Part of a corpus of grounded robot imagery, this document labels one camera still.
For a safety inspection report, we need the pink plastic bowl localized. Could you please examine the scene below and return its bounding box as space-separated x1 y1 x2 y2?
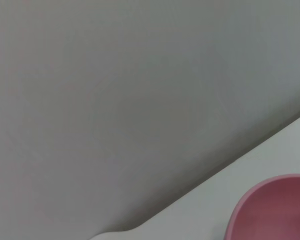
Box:
223 173 300 240

